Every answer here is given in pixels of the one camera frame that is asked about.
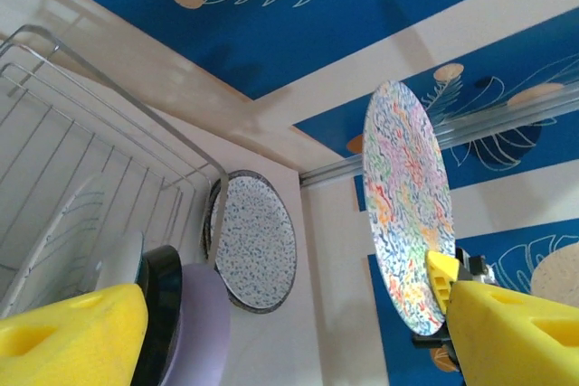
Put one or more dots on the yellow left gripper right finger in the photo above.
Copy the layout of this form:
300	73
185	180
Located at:
511	341

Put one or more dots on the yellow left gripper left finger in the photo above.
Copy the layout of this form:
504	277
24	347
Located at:
68	345

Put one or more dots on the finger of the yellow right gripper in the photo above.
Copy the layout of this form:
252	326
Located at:
442	277

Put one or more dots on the colourful squiggle pattern plate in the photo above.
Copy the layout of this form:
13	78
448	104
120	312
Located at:
407	200

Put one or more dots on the white blue grid plate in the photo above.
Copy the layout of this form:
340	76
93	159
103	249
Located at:
59	241

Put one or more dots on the lilac plate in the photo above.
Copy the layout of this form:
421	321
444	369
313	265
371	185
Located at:
203	327

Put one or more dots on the dark red rimmed plate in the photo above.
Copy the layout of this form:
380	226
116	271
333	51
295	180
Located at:
163	295

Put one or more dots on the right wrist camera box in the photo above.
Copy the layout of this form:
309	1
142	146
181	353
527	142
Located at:
479	268

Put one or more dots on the aluminium corner post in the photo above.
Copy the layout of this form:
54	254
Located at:
497	126

